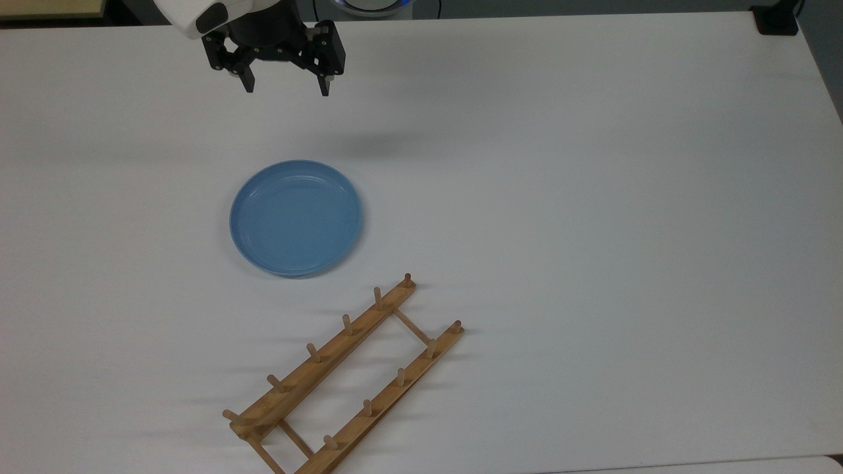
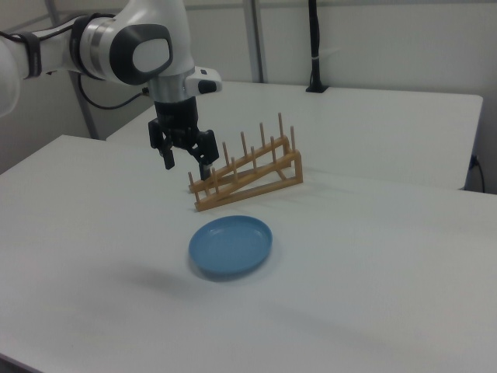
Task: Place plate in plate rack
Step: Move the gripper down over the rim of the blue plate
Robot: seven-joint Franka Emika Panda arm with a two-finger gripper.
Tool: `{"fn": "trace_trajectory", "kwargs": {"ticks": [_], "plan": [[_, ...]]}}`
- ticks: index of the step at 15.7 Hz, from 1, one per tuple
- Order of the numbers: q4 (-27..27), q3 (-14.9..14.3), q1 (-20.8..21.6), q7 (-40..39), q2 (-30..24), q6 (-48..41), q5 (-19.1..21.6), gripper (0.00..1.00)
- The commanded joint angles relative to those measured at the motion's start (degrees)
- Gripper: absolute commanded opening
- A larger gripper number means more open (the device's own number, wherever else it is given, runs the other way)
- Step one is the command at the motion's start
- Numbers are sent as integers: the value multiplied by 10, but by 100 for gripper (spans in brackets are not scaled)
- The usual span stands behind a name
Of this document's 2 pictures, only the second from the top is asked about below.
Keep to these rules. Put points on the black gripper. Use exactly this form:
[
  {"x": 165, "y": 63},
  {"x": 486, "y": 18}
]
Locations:
[{"x": 178, "y": 116}]

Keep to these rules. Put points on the blue round plate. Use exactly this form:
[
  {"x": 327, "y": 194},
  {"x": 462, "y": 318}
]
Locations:
[{"x": 230, "y": 248}]

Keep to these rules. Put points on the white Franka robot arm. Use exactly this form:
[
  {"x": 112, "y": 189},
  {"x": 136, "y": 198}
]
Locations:
[{"x": 97, "y": 42}]

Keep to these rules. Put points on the wooden plate rack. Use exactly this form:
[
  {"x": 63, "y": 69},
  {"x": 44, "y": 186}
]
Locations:
[{"x": 248, "y": 182}]

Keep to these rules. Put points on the black pole with clamp base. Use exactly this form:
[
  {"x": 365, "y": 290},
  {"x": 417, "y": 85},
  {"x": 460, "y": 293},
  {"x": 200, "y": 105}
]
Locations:
[{"x": 315, "y": 50}]

